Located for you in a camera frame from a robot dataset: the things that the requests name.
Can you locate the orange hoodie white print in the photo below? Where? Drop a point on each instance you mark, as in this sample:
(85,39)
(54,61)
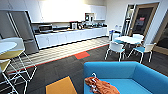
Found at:
(105,87)

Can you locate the white kitchen counter cabinets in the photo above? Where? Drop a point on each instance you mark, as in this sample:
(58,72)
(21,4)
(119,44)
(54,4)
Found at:
(73,36)

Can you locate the dark coffee machine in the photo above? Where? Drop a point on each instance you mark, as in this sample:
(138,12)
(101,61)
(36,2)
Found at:
(74,26)

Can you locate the all white chair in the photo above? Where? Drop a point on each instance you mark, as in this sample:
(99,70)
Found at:
(115,50)

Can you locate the black microwave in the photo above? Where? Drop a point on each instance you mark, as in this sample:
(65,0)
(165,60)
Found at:
(45,28)

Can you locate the white round low table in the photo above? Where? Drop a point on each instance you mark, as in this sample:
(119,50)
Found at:
(130,39)

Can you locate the wooden glass door red sign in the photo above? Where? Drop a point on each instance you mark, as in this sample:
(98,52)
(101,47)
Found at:
(142,18)

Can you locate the large blue sofa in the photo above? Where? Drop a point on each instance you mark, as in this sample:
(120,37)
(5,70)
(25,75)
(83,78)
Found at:
(143,76)

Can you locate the stainless steel fridge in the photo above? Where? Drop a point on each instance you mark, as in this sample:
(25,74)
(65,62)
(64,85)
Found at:
(20,31)

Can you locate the white round high table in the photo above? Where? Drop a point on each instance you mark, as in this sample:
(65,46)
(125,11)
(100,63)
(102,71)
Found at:
(6,46)

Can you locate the plain wooden glass door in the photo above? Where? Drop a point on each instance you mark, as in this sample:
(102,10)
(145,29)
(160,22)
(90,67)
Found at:
(162,36)

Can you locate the yellow high chair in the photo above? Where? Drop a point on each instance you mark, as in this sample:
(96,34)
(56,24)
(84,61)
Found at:
(5,65)

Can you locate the kitchen wall screen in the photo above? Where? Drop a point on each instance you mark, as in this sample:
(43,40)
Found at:
(89,17)

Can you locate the white kitchen wall cabinets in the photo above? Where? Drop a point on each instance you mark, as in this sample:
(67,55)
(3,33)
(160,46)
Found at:
(60,10)

